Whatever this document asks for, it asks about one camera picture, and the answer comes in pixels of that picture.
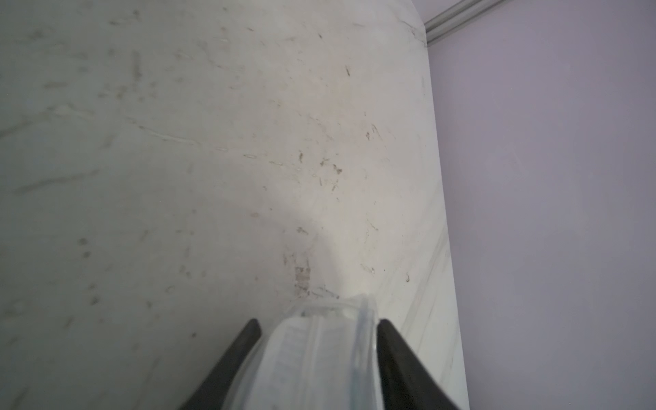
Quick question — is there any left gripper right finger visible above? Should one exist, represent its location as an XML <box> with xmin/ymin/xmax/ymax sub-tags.
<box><xmin>377</xmin><ymin>319</ymin><xmax>458</xmax><ymax>410</ymax></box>

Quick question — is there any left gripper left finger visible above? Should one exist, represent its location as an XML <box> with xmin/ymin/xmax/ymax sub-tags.
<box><xmin>179</xmin><ymin>319</ymin><xmax>262</xmax><ymax>410</ymax></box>

